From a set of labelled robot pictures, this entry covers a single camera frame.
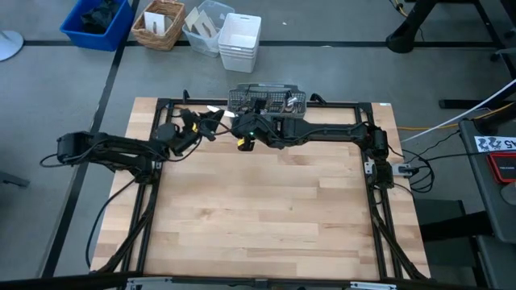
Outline grey round floor base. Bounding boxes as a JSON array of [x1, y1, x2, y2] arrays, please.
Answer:
[[0, 28, 25, 63]]

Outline black aluminium table frame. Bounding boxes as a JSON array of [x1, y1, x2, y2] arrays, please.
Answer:
[[90, 95, 431, 283]]

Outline black floor cable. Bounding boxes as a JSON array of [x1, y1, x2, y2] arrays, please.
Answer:
[[84, 176, 140, 270]]

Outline white plastic bin stack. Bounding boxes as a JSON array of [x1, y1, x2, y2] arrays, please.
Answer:
[[217, 12, 263, 75]]

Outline grey plastic silverware caddy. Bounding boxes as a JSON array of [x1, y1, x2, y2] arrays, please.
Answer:
[[227, 82, 307, 120]]

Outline brown wicker basket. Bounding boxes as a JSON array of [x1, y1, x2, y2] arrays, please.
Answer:
[[131, 0, 187, 52]]

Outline grey floor object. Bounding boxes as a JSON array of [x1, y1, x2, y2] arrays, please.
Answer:
[[0, 170, 31, 189]]

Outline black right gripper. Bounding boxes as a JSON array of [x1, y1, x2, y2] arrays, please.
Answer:
[[231, 97, 284, 153]]

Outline white card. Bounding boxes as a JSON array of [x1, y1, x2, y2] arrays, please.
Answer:
[[143, 10, 167, 37]]

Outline black cloth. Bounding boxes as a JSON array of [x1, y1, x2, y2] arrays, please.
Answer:
[[79, 0, 123, 35]]

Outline black side cart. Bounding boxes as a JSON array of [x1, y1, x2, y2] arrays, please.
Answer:
[[458, 103, 516, 290]]

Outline grey power box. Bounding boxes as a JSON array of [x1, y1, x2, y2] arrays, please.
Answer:
[[392, 162, 421, 178]]

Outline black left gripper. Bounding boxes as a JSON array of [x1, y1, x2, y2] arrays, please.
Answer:
[[155, 108, 226, 157]]

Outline black post with flared base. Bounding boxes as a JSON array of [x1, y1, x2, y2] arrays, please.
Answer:
[[384, 0, 439, 55]]

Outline table-edge camera mount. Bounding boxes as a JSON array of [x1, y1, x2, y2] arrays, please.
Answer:
[[123, 275, 400, 290]]

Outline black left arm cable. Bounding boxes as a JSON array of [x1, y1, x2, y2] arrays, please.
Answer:
[[167, 135, 205, 163]]

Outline yellow floor cable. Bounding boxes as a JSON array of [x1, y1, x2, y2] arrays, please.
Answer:
[[396, 102, 515, 133]]

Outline blue plastic bin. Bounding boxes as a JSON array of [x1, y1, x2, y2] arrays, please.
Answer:
[[59, 0, 135, 52]]

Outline white printed paper label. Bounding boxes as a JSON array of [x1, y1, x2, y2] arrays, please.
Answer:
[[473, 135, 516, 154]]

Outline beige cardboard piece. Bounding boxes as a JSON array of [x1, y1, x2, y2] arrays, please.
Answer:
[[193, 10, 219, 40], [184, 6, 202, 32]]

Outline black neighbouring table frame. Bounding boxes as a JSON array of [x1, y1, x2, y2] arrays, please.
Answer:
[[437, 0, 516, 110]]

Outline clear plastic bin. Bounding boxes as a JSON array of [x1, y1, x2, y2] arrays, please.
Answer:
[[181, 0, 236, 59]]

